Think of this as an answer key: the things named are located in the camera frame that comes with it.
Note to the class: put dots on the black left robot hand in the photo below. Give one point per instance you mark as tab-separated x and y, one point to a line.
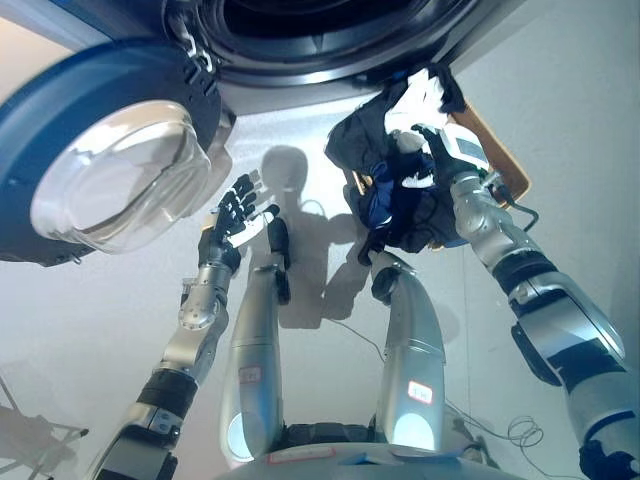
231	220

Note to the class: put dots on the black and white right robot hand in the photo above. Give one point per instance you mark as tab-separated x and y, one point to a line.
462	147

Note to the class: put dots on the white garment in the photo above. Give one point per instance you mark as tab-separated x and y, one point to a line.
417	95

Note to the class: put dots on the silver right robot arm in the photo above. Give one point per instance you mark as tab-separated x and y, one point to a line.
540	300

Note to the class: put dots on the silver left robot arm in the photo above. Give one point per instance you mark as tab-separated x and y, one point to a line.
192	325

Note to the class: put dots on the orange wooden laundry basket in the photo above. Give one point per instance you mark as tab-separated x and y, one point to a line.
505	150

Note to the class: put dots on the washing machine drum opening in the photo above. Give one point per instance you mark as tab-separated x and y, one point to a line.
325	45

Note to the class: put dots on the blue washing machine door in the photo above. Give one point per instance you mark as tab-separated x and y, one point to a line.
75	125

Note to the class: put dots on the blue garment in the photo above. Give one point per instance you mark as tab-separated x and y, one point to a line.
385	192

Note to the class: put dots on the black garment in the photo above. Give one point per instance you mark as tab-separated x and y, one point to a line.
360	135

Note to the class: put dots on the silver right robot leg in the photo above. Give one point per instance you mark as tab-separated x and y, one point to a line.
412	345

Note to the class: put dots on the grey robot torso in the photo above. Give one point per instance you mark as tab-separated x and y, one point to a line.
320	457

